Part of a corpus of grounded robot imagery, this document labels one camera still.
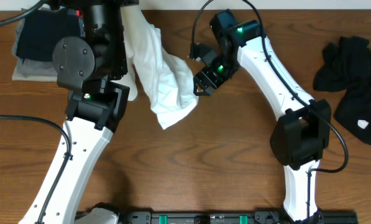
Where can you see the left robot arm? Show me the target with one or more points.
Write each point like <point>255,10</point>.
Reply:
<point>90,68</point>

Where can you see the folded black garment red band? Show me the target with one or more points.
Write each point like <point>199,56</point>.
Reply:
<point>38,34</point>

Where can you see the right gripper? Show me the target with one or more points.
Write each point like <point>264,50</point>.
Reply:
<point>199,79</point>

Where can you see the white t-shirt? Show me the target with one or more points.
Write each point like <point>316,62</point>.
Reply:
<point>166,79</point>

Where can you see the crumpled black garment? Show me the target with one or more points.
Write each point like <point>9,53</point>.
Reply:
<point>347,67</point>

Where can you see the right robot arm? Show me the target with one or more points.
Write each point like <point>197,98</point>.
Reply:
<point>302,130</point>

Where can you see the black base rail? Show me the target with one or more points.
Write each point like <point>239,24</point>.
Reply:
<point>268,216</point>

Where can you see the folded grey garment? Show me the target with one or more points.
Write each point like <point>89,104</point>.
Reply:
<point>19,29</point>

